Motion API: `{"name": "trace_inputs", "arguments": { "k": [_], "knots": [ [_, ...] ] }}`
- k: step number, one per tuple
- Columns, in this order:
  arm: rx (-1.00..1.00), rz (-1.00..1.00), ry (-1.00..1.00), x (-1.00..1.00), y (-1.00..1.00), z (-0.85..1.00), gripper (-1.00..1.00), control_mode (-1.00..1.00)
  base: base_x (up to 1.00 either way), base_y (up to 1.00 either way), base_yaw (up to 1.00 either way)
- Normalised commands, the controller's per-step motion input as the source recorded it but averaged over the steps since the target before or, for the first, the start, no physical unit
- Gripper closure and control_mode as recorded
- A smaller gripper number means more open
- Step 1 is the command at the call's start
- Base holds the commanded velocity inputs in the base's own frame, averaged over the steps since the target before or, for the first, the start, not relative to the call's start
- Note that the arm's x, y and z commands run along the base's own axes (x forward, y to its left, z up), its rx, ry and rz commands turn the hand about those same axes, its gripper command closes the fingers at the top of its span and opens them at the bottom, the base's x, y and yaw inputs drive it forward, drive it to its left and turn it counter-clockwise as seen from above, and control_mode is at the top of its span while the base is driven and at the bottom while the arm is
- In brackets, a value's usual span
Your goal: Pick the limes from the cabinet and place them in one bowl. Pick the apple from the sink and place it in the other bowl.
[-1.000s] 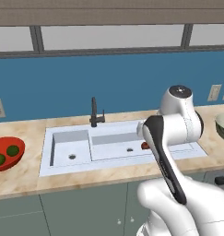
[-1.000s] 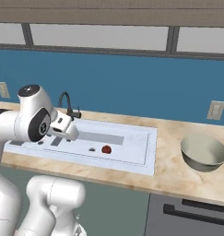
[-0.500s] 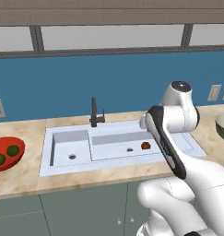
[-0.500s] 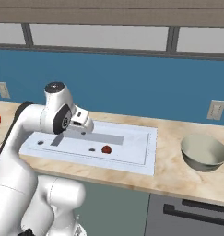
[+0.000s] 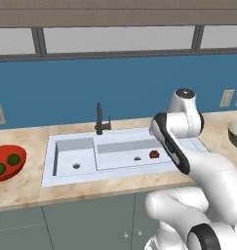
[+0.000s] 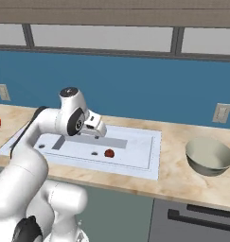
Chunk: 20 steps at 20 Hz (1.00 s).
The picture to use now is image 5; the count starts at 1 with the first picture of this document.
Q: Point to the red bowl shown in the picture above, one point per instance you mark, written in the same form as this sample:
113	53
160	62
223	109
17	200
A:
17	169

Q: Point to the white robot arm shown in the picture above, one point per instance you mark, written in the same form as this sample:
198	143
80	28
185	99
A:
217	182

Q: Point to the red apple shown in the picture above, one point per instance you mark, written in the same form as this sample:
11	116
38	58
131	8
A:
154	154

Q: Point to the white cupboard knob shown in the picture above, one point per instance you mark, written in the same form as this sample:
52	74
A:
126	234
139	232

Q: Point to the grey framed window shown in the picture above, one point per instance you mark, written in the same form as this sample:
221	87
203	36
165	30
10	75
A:
116	39

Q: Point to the pale green bowl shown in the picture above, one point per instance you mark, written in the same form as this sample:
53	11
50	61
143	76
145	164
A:
236	135

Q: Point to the white double sink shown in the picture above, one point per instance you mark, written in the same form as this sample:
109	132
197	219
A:
123	174

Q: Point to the black tap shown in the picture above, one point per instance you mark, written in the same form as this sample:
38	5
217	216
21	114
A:
99	120

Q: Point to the grey-green cupboard door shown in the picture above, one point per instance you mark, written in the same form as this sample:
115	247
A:
90	221
141	211

